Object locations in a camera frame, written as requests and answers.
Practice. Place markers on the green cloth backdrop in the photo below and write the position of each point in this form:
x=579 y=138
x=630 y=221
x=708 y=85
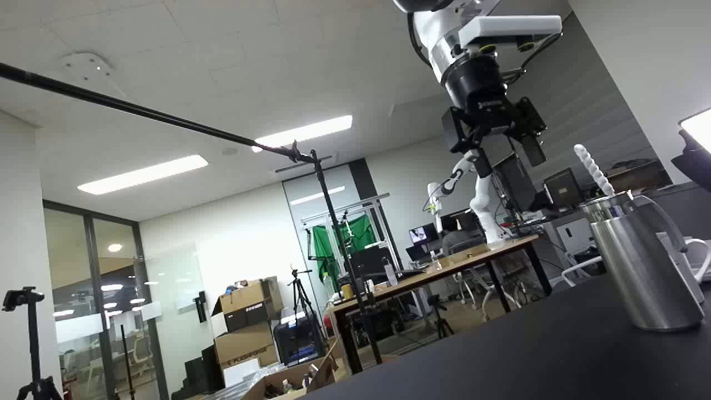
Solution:
x=361 y=233

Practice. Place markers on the grey wrist camera bar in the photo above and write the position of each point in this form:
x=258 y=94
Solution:
x=512 y=28

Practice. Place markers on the black light stand pole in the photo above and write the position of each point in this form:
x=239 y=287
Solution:
x=346 y=251

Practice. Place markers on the bright studio light panel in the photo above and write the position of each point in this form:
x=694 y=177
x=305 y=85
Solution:
x=696 y=135

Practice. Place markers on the rectangular ceiling light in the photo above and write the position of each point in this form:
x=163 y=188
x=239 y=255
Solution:
x=146 y=173
x=303 y=131

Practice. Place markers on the white ceramic mug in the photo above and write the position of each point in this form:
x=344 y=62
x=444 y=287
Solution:
x=694 y=240

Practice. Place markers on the black boom pole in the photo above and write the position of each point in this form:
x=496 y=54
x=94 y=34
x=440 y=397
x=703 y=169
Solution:
x=148 y=111

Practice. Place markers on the plain brown cardboard box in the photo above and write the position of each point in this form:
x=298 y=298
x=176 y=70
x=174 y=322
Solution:
x=246 y=345

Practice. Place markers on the open cardboard box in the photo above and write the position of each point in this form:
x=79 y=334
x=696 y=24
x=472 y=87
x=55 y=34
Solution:
x=297 y=379

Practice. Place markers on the white ceiling sensor plate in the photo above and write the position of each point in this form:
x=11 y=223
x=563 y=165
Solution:
x=87 y=68

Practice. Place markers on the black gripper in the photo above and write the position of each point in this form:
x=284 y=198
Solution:
x=482 y=111

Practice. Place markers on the long wooden table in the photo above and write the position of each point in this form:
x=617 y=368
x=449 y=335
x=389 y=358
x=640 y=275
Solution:
x=445 y=264

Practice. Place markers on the black computer monitor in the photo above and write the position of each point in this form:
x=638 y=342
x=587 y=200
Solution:
x=563 y=188

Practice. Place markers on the small green hanging cloth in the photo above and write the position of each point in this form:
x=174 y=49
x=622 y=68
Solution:
x=324 y=251

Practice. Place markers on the black camera tripod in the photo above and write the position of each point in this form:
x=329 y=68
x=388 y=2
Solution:
x=32 y=348

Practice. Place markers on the black framed glass partition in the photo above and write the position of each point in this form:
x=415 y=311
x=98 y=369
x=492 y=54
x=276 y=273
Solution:
x=89 y=297

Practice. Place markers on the stainless steel flask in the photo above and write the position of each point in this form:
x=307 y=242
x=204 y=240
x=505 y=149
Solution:
x=645 y=273

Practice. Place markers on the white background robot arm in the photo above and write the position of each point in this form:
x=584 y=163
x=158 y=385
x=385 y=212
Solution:
x=487 y=214

